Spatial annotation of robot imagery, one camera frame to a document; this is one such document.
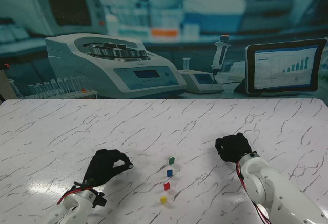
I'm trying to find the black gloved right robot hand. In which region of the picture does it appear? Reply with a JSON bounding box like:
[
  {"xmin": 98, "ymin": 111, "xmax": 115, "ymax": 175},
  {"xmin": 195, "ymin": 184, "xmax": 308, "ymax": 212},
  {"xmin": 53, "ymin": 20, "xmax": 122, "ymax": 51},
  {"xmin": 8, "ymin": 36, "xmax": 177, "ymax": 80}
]
[{"xmin": 214, "ymin": 132, "xmax": 253, "ymax": 164}]

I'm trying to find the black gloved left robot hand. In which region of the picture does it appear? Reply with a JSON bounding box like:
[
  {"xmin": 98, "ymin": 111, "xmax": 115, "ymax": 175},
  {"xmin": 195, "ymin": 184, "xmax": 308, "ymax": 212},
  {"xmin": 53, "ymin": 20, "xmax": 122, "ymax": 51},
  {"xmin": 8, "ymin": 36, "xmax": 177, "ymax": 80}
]
[{"xmin": 83, "ymin": 149, "xmax": 134, "ymax": 188}]

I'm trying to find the beige board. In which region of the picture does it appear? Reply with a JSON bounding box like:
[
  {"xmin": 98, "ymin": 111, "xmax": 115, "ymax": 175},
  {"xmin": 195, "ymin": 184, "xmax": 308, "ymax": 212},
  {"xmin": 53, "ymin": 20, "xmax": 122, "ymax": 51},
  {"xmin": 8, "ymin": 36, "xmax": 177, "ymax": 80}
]
[{"xmin": 0, "ymin": 69, "xmax": 14, "ymax": 99}]

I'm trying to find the printed laboratory backdrop banner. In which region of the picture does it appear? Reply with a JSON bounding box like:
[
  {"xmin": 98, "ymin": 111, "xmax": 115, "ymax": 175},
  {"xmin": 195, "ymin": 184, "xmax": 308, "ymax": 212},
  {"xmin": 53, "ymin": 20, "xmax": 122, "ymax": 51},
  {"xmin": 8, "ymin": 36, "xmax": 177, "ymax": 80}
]
[{"xmin": 0, "ymin": 0, "xmax": 328, "ymax": 99}]

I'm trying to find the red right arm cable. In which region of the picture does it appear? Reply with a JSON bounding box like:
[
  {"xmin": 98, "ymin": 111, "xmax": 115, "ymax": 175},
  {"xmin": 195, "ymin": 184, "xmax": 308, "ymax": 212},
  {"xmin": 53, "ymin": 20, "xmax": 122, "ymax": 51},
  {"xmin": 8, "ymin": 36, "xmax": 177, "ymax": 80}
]
[{"xmin": 236, "ymin": 161, "xmax": 272, "ymax": 224}]

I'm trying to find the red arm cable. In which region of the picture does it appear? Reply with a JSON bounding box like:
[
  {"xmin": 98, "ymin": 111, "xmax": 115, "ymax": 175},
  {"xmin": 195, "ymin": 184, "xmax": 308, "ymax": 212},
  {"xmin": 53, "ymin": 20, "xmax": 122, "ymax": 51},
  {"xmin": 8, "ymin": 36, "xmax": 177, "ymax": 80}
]
[
  {"xmin": 56, "ymin": 187, "xmax": 94, "ymax": 205},
  {"xmin": 236, "ymin": 161, "xmax": 272, "ymax": 224}
]

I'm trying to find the black left wrist camera bracket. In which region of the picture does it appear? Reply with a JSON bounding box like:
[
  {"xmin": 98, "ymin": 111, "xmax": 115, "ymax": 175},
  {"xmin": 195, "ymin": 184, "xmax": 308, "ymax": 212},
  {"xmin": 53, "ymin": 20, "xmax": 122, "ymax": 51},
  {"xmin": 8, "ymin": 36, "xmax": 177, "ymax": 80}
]
[{"xmin": 92, "ymin": 192, "xmax": 108, "ymax": 209}]

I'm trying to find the red left arm cable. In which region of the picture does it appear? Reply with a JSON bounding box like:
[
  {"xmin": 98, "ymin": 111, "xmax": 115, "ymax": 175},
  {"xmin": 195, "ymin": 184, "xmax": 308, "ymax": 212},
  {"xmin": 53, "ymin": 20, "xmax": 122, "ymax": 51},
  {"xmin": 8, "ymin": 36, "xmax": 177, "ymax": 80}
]
[{"xmin": 56, "ymin": 187, "xmax": 94, "ymax": 205}]

